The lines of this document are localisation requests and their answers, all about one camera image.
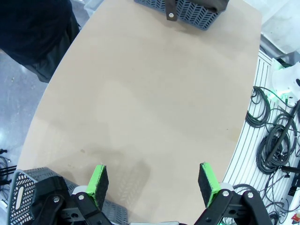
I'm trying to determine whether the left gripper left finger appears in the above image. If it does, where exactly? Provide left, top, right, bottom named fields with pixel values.
left=43, top=164, right=111, bottom=225

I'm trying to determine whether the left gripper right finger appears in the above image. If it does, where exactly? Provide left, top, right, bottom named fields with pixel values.
left=194, top=161, right=273, bottom=225

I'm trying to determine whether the person in black t-shirt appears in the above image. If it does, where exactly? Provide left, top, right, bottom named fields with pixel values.
left=0, top=0, right=81, bottom=84

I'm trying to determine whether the grey plastic lattice basket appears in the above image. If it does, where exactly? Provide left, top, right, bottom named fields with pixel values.
left=7, top=166, right=128, bottom=225
left=133, top=0, right=227, bottom=31

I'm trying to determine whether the black coiled cable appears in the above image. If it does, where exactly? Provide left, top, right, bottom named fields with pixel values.
left=245, top=86, right=273, bottom=129
left=256, top=112, right=300, bottom=174

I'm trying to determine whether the clear plastic storage bin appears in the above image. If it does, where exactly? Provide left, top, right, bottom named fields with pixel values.
left=260, top=0, right=300, bottom=59

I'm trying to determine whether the dark brown garment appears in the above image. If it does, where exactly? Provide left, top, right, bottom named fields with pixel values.
left=164, top=0, right=232, bottom=22

